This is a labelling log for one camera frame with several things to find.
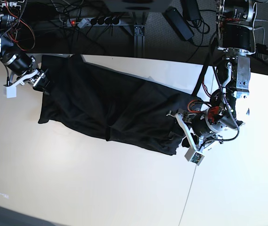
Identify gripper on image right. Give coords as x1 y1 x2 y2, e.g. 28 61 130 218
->
166 109 239 152

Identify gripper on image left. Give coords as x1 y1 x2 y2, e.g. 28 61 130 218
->
3 52 53 95

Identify black T-shirt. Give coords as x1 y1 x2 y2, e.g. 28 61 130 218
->
39 55 203 155

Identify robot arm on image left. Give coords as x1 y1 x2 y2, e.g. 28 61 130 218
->
0 0 51 98

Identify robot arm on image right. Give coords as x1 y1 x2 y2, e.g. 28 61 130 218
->
174 0 258 159

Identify grey power strip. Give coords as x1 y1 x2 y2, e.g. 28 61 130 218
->
64 16 122 29

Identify black power brick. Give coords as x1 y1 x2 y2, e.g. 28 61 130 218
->
163 7 194 41

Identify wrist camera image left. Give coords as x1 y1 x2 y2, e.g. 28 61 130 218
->
4 85 17 98

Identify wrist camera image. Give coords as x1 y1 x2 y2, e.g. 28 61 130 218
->
185 147 205 166
4 85 17 98

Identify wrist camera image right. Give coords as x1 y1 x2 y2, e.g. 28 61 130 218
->
185 147 205 166

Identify aluminium frame post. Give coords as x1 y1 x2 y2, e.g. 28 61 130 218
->
132 12 148 58

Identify grey base plate top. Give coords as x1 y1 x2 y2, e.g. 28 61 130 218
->
103 0 172 12

